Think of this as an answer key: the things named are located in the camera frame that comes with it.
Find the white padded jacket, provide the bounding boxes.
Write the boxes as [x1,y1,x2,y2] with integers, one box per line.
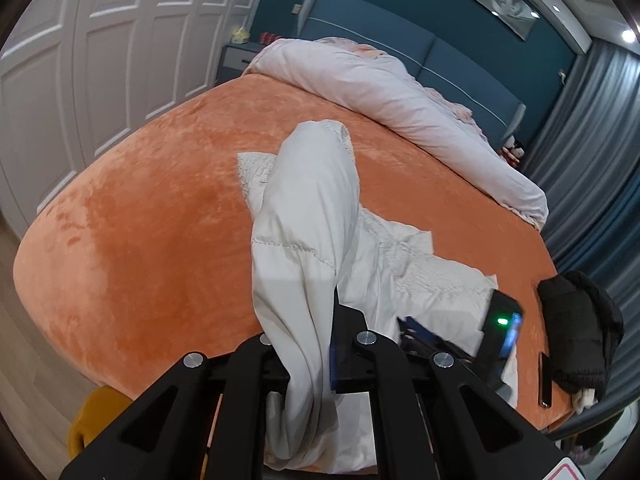
[236,119,518,476]

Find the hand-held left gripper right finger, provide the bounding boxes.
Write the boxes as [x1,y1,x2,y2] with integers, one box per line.
[329,304,568,480]

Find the grey blue curtain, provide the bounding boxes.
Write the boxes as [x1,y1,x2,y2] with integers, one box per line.
[520,37,640,321]

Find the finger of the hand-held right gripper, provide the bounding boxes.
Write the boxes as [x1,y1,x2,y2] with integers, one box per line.
[400,336,483,367]
[397,316,451,346]

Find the black puffer jacket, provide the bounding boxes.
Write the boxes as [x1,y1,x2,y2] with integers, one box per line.
[537,270,626,396]

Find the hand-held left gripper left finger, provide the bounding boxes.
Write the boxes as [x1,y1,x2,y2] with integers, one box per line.
[59,334,292,480]

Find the orange velvet bed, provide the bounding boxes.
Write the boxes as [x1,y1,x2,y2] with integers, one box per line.
[14,72,576,431]

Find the pale pink duvet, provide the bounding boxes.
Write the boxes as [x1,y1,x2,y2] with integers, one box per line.
[247,36,549,231]

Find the black smartphone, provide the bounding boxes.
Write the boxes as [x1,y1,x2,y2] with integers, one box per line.
[538,352,554,408]

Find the black and white plush toy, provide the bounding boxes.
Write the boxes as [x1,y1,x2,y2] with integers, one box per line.
[502,135,527,167]

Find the blue nightstand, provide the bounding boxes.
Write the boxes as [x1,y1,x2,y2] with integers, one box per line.
[221,42,262,87]

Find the yellow stool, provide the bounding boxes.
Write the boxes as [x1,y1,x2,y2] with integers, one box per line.
[67,387,133,461]

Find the blue upholstered headboard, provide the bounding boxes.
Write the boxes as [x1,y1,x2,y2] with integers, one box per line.
[295,0,527,141]

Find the white panelled wardrobe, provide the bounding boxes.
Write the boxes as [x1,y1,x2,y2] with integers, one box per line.
[0,0,278,231]

